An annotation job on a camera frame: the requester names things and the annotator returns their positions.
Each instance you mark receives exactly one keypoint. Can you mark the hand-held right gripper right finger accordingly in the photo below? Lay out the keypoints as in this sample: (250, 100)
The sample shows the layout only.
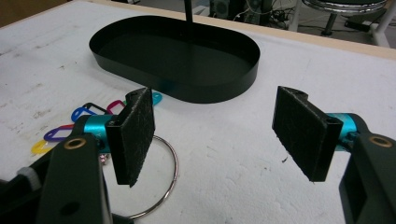
(303, 133)

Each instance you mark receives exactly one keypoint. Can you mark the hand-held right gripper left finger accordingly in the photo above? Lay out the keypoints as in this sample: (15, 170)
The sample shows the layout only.
(134, 133)

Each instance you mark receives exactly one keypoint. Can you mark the bunch of colourful key tags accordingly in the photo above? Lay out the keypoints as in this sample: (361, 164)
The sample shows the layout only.
(57, 133)

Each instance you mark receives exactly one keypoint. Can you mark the black oval tray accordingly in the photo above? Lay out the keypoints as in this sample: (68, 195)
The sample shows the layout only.
(174, 59)

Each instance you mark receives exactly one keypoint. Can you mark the chrome rimmed stool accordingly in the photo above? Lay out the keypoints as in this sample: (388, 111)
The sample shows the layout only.
(342, 6)

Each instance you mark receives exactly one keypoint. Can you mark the thin black pole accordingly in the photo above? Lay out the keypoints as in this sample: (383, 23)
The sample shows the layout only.
(188, 11)

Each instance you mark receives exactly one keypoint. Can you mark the grey speaker box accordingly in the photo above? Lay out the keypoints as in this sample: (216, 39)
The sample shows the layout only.
(221, 7)

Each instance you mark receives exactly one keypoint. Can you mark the white metal frame leg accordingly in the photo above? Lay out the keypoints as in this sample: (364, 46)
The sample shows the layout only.
(384, 25)
(295, 15)

